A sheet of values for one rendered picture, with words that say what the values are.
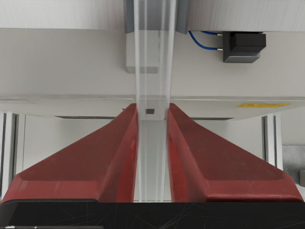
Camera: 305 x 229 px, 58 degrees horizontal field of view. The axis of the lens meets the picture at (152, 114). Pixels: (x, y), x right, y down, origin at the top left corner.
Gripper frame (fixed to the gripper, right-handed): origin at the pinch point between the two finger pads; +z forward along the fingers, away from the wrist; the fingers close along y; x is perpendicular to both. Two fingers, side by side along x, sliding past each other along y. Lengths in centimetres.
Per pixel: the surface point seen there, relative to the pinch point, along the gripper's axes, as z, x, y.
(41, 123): 75, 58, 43
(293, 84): 30.7, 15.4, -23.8
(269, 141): 47, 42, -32
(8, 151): 45, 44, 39
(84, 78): 31.1, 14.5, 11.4
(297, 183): 60, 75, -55
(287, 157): 66, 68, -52
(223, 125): 75, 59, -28
